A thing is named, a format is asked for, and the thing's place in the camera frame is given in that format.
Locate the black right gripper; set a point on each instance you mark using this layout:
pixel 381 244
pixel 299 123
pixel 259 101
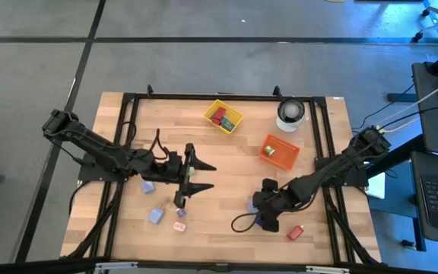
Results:
pixel 274 203

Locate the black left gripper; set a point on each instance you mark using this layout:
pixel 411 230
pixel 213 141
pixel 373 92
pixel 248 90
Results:
pixel 171 167

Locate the lilac charger with prongs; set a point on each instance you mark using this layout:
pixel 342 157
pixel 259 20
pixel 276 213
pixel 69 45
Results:
pixel 156 215
pixel 252 207

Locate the green-rimmed white USB charger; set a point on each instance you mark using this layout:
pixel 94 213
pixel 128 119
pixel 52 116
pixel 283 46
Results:
pixel 191 171

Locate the purple-rimmed white USB charger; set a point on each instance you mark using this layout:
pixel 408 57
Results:
pixel 181 212

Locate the green white plug charger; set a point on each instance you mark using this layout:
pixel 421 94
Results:
pixel 268 150

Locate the teal item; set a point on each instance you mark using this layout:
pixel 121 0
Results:
pixel 227 123

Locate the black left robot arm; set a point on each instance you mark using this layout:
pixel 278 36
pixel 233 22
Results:
pixel 89 142

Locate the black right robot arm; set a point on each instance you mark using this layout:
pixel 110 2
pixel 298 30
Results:
pixel 333 171

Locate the office chair base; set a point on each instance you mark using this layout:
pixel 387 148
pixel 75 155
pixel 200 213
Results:
pixel 435 19

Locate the red charger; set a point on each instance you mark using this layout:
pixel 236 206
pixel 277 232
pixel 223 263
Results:
pixel 296 232

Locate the small lilac charger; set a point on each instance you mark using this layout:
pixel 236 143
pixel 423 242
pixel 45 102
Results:
pixel 148 187

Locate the pink white charger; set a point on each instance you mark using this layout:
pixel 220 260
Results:
pixel 179 227

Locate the orange plastic basket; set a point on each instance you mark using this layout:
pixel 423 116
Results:
pixel 285 156

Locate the small red block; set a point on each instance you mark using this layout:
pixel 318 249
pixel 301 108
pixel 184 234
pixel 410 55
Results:
pixel 216 121

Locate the yellow plastic basket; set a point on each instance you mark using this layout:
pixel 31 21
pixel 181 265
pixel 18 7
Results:
pixel 235 114

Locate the white cup with black rim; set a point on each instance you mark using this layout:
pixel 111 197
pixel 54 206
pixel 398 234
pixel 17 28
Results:
pixel 287 126

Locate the white round object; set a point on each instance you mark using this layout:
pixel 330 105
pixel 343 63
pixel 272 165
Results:
pixel 291 110

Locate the white paper pad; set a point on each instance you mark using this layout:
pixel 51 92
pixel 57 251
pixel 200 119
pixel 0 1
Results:
pixel 376 185

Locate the black desk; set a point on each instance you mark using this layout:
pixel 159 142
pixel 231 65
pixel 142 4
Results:
pixel 437 114

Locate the black camera rail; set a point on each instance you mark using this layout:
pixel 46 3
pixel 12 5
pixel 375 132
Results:
pixel 219 267

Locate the black table frame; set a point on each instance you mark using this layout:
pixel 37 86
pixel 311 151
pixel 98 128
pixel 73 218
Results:
pixel 223 96

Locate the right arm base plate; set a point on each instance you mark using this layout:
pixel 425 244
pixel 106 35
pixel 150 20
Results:
pixel 352 179

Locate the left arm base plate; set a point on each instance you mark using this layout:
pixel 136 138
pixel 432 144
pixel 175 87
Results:
pixel 89 173

